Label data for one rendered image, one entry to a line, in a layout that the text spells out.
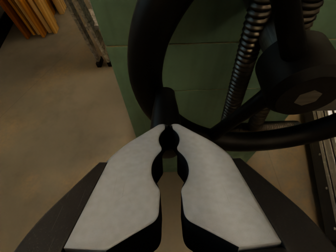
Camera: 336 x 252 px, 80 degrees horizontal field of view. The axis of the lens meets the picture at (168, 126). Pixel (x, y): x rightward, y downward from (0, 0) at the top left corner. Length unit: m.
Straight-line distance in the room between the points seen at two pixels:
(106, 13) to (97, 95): 0.97
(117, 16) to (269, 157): 0.95
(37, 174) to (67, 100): 0.45
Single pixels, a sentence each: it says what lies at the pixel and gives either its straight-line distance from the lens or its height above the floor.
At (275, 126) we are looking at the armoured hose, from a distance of 0.43.
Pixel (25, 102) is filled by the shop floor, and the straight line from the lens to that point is 1.47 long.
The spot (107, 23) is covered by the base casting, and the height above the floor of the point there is 0.75.
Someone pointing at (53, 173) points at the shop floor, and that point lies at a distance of 1.14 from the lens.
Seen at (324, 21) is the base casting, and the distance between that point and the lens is 0.44.
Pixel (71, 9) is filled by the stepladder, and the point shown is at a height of 0.37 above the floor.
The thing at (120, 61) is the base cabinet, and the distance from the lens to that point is 0.41.
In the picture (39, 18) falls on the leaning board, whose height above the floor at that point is 0.11.
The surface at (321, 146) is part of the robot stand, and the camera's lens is 1.08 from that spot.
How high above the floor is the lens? 0.94
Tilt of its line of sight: 60 degrees down
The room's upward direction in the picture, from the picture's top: 2 degrees counter-clockwise
